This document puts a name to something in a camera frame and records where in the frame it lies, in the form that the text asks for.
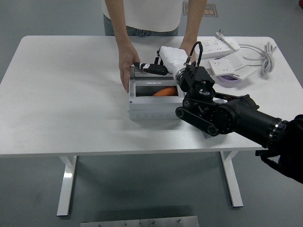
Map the grey block holder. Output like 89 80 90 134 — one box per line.
201 98 227 140

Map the white table leg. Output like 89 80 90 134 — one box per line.
219 150 244 208
56 155 78 217

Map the grey electrical junction box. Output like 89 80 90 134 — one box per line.
127 66 187 121

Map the person's right hand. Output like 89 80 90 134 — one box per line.
118 46 142 93

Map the brown floor sign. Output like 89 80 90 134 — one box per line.
182 2 218 17

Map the person's left hand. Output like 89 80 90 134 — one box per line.
178 40 197 62

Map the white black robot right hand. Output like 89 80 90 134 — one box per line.
132 46 189 77

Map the transparent smoky box lid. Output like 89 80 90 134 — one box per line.
129 66 178 82

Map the small white socket panel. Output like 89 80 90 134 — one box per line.
208 53 244 77

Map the person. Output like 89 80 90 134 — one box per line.
101 0 184 37

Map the white power cord with plug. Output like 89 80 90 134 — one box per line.
214 29 278 77

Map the long white power strip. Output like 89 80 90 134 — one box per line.
200 39 240 60

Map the orange cylinder battery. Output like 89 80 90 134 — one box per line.
152 87 177 96

